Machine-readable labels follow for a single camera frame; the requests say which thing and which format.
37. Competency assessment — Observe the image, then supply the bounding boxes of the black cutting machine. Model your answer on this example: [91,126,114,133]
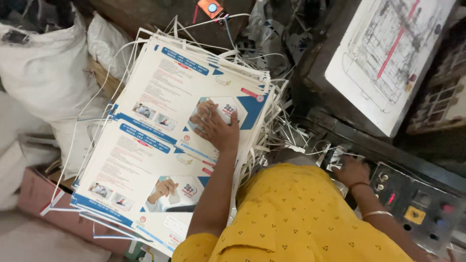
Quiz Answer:
[289,0,466,199]

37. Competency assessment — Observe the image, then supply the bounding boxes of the yellow patterned shirt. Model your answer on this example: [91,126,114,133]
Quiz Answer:
[171,162,416,262]

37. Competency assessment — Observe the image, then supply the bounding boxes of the silver bangle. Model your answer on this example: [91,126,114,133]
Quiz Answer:
[362,210,394,220]

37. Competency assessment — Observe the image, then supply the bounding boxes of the pink cardboard box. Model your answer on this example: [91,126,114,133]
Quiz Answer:
[17,167,136,255]

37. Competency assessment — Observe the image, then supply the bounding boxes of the crumpled white sack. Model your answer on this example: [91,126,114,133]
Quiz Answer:
[0,91,60,212]

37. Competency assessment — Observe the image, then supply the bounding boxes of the small white sack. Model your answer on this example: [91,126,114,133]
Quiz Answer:
[87,13,134,83]

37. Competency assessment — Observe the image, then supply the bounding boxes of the thin blue wire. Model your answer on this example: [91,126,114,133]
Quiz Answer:
[224,16,237,51]

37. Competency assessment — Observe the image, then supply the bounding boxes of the orange electronic device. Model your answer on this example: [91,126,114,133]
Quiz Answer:
[197,0,229,22]

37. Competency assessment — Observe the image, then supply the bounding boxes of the wooden die frame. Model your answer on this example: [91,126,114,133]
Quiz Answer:
[406,34,466,136]

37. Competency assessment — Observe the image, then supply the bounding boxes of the stack of printed paper sheets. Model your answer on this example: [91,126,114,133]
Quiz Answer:
[70,28,274,258]

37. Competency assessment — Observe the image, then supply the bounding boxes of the yellow switch plate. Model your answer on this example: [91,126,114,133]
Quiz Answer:
[404,205,426,225]

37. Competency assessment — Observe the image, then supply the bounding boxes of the white ink-stained board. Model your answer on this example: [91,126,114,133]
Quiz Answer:
[325,0,458,138]

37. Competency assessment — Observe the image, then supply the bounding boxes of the person's right hand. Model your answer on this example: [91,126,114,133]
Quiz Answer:
[332,156,371,188]

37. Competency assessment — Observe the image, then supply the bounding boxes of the grey machine control panel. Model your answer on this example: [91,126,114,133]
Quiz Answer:
[367,162,466,256]

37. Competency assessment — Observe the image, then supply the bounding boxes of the person's left hand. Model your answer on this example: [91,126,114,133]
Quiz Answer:
[190,109,240,153]

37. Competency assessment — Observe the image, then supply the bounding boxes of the large white sack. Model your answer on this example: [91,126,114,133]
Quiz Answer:
[0,10,111,180]

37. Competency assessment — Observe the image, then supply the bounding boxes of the heap of white paper strips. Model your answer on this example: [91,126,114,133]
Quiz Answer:
[160,14,366,204]

